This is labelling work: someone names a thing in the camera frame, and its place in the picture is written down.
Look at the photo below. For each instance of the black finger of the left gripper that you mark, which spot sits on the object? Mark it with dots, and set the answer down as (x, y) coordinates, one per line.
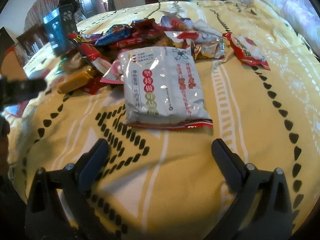
(18, 91)

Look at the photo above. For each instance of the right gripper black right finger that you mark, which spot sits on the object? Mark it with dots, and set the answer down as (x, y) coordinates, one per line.
(262, 207)

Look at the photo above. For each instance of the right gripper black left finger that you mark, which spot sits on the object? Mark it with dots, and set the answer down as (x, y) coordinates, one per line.
(56, 207)

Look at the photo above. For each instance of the large white snack bag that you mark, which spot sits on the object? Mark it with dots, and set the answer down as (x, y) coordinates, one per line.
(162, 89)

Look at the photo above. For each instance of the red white rice cracker bag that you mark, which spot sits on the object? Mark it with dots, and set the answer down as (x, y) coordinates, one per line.
(247, 51)

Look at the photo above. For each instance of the orange red cardboard box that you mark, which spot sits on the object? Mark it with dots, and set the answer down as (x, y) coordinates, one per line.
(11, 67)

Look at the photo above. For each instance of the yellow candy bar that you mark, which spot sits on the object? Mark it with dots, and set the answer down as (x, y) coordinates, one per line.
(75, 81)

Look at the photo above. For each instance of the black blue carton box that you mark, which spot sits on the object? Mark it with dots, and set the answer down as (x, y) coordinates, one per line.
(58, 25)

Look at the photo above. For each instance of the yellow patterned bed sheet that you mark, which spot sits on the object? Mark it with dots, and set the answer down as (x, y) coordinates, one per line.
(166, 184)

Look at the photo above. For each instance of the blue snack packet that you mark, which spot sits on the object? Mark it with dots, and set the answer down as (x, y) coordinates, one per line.
(116, 33)

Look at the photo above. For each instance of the gold foil snack packet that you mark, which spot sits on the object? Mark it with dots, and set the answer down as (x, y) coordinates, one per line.
(212, 50)

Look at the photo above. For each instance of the red white foil snack packet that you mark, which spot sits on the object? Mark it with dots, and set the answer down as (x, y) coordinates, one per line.
(196, 36)

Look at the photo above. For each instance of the white purple folded quilt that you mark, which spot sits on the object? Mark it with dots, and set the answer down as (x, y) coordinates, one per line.
(301, 15)

